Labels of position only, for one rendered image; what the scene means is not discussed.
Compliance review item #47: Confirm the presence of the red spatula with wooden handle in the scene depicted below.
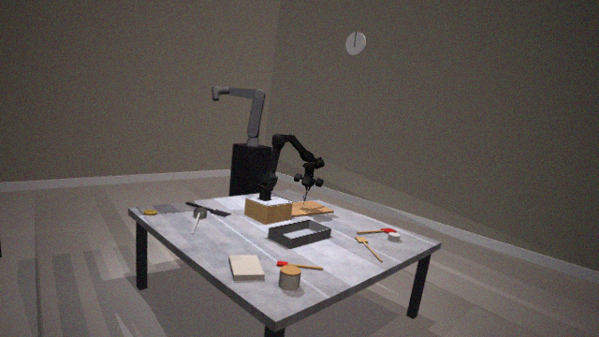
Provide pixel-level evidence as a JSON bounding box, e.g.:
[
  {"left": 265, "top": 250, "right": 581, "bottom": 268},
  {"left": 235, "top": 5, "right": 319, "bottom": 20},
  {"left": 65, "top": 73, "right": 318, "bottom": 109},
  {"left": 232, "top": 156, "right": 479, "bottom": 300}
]
[{"left": 357, "top": 228, "right": 397, "bottom": 234}]

